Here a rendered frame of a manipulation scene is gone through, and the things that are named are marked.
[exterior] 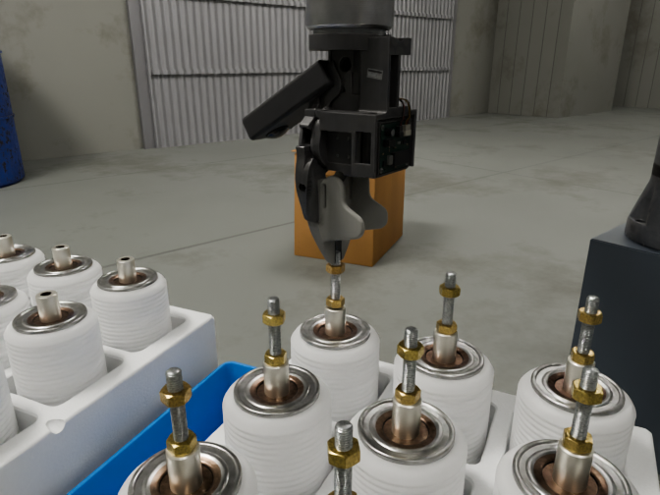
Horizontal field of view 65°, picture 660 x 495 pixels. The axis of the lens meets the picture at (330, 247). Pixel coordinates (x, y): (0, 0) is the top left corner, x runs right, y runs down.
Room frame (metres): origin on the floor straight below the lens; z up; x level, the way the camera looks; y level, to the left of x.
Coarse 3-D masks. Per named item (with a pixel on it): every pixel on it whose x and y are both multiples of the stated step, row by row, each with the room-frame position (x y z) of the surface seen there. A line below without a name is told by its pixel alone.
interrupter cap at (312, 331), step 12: (312, 324) 0.50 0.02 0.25; (324, 324) 0.51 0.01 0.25; (348, 324) 0.51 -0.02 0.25; (360, 324) 0.50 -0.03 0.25; (312, 336) 0.48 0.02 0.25; (324, 336) 0.48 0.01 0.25; (348, 336) 0.48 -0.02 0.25; (360, 336) 0.48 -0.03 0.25; (324, 348) 0.46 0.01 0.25; (336, 348) 0.45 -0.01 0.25; (348, 348) 0.46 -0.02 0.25
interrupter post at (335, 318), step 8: (344, 304) 0.50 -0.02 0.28; (328, 312) 0.48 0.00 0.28; (336, 312) 0.48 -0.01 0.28; (344, 312) 0.49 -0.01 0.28; (328, 320) 0.48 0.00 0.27; (336, 320) 0.48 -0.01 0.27; (344, 320) 0.49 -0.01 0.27; (328, 328) 0.48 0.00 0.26; (336, 328) 0.48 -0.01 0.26; (344, 328) 0.49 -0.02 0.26; (336, 336) 0.48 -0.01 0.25
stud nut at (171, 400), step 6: (186, 384) 0.28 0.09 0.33; (162, 390) 0.28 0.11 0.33; (186, 390) 0.28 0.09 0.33; (162, 396) 0.28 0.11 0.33; (168, 396) 0.27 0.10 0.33; (174, 396) 0.27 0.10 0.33; (180, 396) 0.27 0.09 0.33; (186, 396) 0.28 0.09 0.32; (162, 402) 0.28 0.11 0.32; (168, 402) 0.27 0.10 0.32; (174, 402) 0.27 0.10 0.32; (180, 402) 0.27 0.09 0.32; (186, 402) 0.28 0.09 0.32
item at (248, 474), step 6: (234, 450) 0.32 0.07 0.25; (240, 456) 0.31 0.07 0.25; (240, 462) 0.30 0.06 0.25; (246, 462) 0.30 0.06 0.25; (246, 468) 0.29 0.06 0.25; (252, 468) 0.30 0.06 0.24; (132, 474) 0.29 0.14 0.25; (246, 474) 0.29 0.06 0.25; (252, 474) 0.29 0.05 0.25; (126, 480) 0.29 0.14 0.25; (246, 480) 0.28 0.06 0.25; (252, 480) 0.29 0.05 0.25; (126, 486) 0.28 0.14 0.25; (246, 486) 0.28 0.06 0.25; (252, 486) 0.28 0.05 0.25; (120, 492) 0.28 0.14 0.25; (126, 492) 0.27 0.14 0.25; (240, 492) 0.27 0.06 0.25; (246, 492) 0.27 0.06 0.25; (252, 492) 0.28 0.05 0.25
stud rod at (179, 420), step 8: (176, 368) 0.28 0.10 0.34; (168, 376) 0.28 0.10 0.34; (176, 376) 0.28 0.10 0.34; (168, 384) 0.28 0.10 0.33; (176, 384) 0.28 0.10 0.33; (176, 392) 0.28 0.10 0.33; (176, 408) 0.28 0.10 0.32; (184, 408) 0.28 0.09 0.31; (176, 416) 0.28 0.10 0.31; (184, 416) 0.28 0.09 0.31; (176, 424) 0.28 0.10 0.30; (184, 424) 0.28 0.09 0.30; (176, 432) 0.28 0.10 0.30; (184, 432) 0.28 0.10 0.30; (176, 440) 0.28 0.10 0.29; (184, 440) 0.28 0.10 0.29
